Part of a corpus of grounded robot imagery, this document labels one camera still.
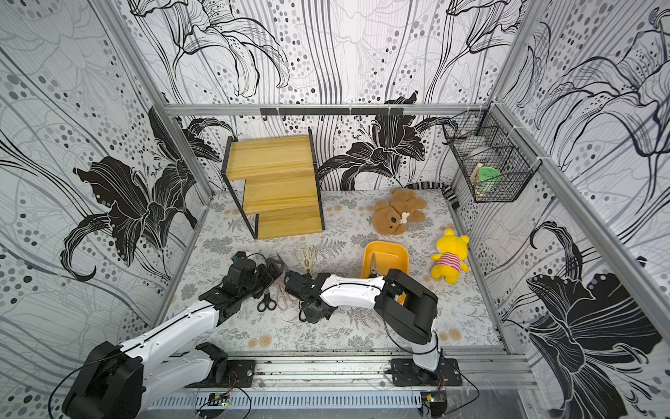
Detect striped plush tail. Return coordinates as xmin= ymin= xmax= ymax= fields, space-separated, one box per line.
xmin=406 ymin=181 xmax=460 ymax=210

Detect black wire basket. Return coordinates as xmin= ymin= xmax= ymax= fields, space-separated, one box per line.
xmin=442 ymin=110 xmax=534 ymax=204

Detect black hook rail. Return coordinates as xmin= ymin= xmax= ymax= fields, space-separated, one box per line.
xmin=260 ymin=106 xmax=405 ymax=117

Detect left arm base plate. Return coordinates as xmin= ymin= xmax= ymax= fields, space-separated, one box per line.
xmin=187 ymin=359 xmax=256 ymax=389

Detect yellow storage box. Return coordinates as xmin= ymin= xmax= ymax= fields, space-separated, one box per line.
xmin=361 ymin=241 xmax=409 ymax=279

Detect brown teddy bear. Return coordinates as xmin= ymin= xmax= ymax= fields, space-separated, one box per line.
xmin=372 ymin=189 xmax=427 ymax=236

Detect small black scissors left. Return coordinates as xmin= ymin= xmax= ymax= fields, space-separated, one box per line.
xmin=256 ymin=291 xmax=277 ymax=313

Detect wooden tiered shelf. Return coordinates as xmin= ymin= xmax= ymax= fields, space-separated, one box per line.
xmin=223 ymin=130 xmax=326 ymax=240

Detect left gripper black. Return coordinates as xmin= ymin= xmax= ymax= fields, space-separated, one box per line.
xmin=238 ymin=258 xmax=287 ymax=302

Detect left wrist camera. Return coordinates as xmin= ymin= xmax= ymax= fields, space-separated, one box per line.
xmin=231 ymin=251 xmax=248 ymax=262

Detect white cable duct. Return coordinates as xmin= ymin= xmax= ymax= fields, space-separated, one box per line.
xmin=148 ymin=390 xmax=423 ymax=411

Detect green lidded jar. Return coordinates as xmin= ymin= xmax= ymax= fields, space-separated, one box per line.
xmin=474 ymin=166 xmax=502 ymax=197

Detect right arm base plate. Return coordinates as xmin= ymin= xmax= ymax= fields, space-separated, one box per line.
xmin=387 ymin=358 xmax=462 ymax=389

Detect pink scissors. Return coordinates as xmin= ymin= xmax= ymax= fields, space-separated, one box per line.
xmin=273 ymin=279 xmax=295 ymax=312

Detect yellow plush bear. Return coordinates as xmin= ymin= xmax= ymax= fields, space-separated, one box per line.
xmin=430 ymin=229 xmax=469 ymax=284

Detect beige kitchen scissors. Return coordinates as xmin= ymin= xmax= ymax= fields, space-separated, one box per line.
xmin=294 ymin=245 xmax=317 ymax=273

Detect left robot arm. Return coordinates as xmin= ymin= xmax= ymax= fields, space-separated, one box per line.
xmin=61 ymin=257 xmax=285 ymax=418

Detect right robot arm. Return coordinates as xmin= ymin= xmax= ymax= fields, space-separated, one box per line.
xmin=284 ymin=269 xmax=441 ymax=373

